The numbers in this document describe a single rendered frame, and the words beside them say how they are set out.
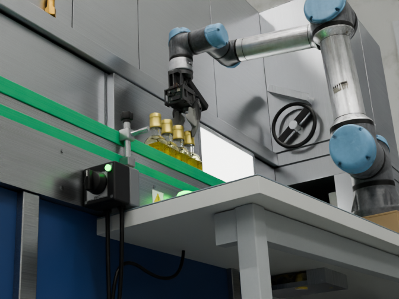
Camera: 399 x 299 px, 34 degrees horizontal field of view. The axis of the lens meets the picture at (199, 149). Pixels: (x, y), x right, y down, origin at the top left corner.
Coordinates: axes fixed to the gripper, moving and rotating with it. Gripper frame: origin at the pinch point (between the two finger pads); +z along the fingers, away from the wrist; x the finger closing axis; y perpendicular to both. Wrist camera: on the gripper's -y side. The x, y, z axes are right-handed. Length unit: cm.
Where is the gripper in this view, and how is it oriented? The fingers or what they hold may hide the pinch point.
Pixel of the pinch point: (188, 135)
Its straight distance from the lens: 202.3
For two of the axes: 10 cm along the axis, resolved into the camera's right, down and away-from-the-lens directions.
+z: 0.5, 9.3, -3.5
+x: 8.4, -2.3, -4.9
